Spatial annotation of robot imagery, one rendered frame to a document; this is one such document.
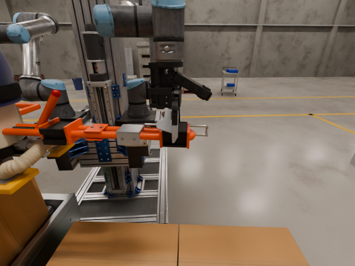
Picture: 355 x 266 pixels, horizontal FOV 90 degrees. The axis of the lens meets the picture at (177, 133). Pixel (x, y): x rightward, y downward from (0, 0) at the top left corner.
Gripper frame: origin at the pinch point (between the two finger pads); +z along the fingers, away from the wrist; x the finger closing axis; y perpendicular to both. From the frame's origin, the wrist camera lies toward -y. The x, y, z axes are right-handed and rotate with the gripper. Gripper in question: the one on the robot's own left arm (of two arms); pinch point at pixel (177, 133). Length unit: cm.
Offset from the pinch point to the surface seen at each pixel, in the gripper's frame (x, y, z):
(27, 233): -3, 73, 57
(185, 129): 2.4, -2.4, -2.2
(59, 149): -5.6, 44.9, 11.1
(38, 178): -114, 183, 120
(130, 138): 3.8, 13.4, 0.6
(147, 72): -734, 190, 52
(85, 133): 3.8, 26.5, -0.4
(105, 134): 3.7, 20.5, -0.4
